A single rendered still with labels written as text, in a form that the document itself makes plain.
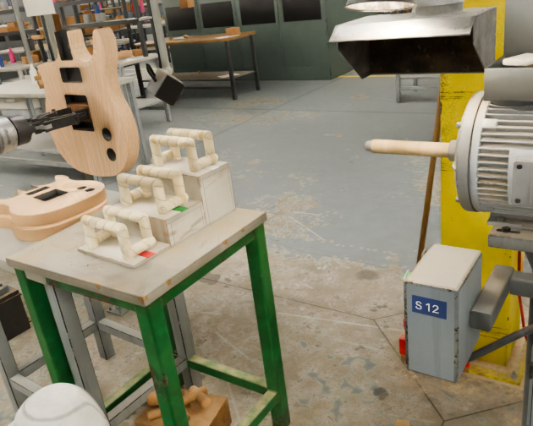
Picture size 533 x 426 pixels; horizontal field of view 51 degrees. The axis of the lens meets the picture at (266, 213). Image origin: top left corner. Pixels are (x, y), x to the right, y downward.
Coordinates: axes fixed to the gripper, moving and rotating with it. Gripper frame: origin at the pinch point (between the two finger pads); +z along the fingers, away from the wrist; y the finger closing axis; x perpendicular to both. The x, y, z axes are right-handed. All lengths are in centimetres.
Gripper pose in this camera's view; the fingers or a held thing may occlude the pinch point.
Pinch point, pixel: (78, 112)
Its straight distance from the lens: 165.2
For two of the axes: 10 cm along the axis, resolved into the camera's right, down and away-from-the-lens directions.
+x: -1.2, -9.2, -3.7
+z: 6.0, -3.6, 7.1
